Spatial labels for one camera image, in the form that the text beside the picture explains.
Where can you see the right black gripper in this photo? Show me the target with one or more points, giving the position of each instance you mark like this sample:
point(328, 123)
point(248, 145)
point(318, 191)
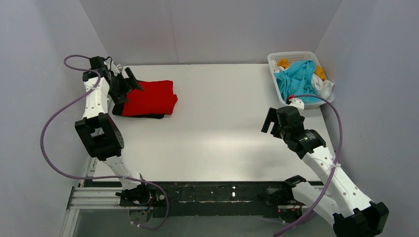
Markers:
point(273, 120)

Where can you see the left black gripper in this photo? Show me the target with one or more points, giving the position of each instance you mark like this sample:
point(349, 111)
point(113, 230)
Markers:
point(127, 83)

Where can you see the red t-shirt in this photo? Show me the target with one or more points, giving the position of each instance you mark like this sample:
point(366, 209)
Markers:
point(157, 95)

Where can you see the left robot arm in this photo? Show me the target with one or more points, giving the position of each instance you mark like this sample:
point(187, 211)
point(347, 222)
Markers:
point(104, 82)

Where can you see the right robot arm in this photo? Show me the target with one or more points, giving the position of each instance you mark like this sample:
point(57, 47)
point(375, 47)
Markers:
point(349, 211)

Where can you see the folded black t-shirt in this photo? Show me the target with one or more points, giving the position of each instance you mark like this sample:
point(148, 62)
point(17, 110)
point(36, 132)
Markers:
point(131, 109)

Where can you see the light blue t-shirt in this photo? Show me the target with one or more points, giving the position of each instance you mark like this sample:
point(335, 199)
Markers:
point(296, 79)

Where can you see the orange t-shirt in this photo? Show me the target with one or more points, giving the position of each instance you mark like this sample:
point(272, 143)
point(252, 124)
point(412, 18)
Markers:
point(319, 72)

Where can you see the white t-shirt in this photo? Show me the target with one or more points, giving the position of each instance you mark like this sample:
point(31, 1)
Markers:
point(323, 88)

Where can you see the white plastic laundry basket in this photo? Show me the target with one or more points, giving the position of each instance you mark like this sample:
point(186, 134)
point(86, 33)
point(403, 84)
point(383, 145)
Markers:
point(310, 101)

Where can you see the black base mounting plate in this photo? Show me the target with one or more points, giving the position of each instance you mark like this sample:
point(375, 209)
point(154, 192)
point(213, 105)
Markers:
point(266, 199)

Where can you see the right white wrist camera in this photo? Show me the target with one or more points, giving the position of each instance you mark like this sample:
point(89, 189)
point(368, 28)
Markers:
point(295, 102)

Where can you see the aluminium frame rail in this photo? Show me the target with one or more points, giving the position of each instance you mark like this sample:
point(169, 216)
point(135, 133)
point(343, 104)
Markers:
point(219, 136)

